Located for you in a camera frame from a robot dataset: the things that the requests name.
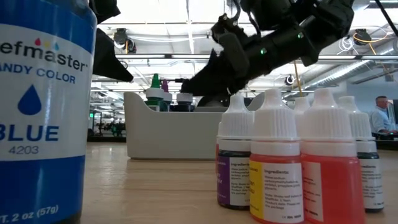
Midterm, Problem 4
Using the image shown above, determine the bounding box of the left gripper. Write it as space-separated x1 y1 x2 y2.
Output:
88 0 134 83

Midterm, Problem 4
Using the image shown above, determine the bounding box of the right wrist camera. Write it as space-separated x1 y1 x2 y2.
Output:
210 12 249 43

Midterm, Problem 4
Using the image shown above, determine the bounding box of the person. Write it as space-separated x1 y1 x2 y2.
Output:
369 95 398 134

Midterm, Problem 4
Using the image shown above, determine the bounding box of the green candy color bottle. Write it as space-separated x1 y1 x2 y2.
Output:
144 73 165 112

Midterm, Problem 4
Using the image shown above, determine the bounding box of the small dark dropper bottle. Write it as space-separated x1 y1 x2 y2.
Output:
338 95 385 213

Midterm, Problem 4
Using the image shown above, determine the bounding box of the grey plastic bin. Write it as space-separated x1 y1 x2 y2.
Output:
123 91 266 161

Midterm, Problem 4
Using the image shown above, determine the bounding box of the blue candy color bottle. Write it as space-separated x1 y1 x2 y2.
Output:
0 0 98 224

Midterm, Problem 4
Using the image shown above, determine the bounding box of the black candy color bottle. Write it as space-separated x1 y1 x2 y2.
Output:
172 92 195 113

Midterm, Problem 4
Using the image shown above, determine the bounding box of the small dropper bottle purple label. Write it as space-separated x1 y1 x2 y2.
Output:
216 95 255 210

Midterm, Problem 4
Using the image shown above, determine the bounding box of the purple candy color bottle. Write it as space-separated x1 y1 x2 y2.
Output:
160 79 174 112

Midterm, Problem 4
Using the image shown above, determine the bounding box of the yellow hanging cord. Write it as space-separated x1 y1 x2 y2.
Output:
293 60 303 98

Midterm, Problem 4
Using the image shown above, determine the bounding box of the small orange-red dropper bottle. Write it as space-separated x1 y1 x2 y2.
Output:
300 87 366 224

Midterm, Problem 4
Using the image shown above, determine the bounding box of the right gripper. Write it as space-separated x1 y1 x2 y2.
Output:
182 24 318 97

